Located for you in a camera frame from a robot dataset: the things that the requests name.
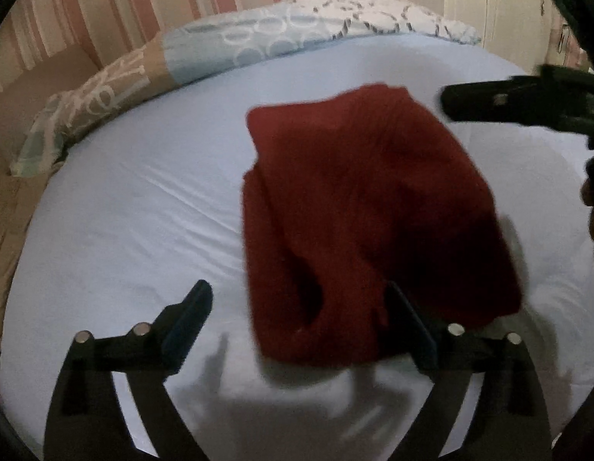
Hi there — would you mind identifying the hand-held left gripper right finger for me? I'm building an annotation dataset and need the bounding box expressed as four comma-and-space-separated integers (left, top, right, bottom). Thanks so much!
383, 282, 552, 461

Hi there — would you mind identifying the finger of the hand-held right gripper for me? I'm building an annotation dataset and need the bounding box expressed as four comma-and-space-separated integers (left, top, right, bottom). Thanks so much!
441, 65, 594, 134

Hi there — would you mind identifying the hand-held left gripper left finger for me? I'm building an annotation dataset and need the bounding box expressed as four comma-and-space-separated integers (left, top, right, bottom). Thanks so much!
43, 280, 214, 461

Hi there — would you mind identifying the dark red knit garment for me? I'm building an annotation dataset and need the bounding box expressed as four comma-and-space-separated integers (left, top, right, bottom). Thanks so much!
242, 84, 523, 368

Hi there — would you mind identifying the cream wardrobe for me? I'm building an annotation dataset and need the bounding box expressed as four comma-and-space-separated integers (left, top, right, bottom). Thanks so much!
443, 0, 591, 75

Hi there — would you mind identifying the light blue bed sheet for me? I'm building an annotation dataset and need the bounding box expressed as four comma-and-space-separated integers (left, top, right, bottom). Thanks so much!
0, 33, 594, 461

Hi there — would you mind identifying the brown bedspread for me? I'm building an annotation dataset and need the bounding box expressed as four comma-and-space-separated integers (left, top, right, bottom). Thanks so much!
0, 154, 53, 351

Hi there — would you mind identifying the patterned blue and tan pillow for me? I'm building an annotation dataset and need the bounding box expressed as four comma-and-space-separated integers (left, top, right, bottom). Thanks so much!
9, 0, 483, 177

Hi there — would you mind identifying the brown cushion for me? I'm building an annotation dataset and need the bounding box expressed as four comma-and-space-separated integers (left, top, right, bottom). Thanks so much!
0, 47, 103, 154

